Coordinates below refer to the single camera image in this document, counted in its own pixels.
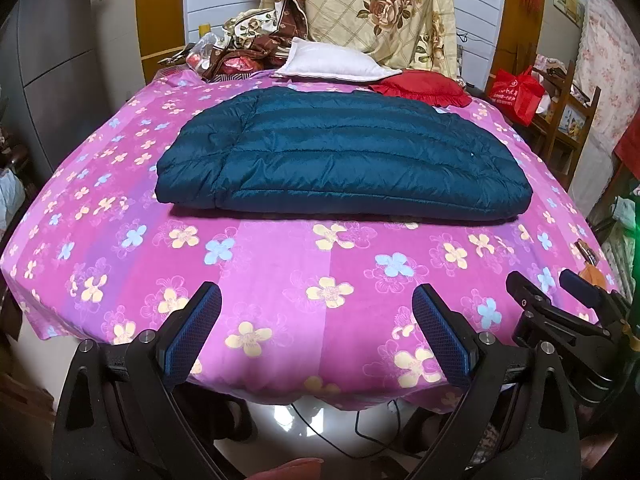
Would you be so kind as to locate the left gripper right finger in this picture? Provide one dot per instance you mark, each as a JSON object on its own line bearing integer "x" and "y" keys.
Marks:
{"x": 516, "y": 418}

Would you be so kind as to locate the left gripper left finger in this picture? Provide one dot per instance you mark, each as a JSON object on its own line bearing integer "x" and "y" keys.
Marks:
{"x": 117, "y": 417}

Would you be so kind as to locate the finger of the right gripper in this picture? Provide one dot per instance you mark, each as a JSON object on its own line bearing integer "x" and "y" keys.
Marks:
{"x": 588, "y": 358}
{"x": 618, "y": 319}

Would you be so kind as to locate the dark teal down jacket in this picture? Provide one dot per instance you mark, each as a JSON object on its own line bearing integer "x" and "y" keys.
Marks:
{"x": 282, "y": 151}

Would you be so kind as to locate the orange leather pouch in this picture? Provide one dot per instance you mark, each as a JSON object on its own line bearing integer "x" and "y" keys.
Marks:
{"x": 593, "y": 276}

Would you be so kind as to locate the brown snack packet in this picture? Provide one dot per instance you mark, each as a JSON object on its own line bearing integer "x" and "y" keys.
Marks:
{"x": 587, "y": 252}

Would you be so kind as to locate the wooden chair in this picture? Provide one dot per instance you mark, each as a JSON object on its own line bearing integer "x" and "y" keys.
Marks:
{"x": 558, "y": 133}

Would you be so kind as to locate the red shopping bag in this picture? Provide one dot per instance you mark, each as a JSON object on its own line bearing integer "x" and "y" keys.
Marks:
{"x": 517, "y": 96}

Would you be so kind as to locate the pink floral curtain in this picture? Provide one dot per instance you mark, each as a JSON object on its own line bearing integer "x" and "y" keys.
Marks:
{"x": 608, "y": 59}

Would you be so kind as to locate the white plastic bag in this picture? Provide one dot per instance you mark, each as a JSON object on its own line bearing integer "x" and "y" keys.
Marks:
{"x": 12, "y": 197}

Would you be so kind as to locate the red cushion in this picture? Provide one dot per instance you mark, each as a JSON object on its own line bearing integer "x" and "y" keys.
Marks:
{"x": 428, "y": 87}

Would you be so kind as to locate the cream floral rose quilt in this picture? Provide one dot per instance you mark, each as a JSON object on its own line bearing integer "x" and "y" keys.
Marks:
{"x": 416, "y": 34}

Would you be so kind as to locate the grey refrigerator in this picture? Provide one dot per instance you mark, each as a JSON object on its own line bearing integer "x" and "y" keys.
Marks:
{"x": 52, "y": 79}

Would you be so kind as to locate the clear plastic bag with red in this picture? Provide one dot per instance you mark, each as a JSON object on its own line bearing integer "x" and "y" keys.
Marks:
{"x": 206, "y": 58}

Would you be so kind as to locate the white pillow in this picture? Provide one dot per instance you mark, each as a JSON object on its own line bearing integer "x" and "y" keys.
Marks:
{"x": 317, "y": 60}

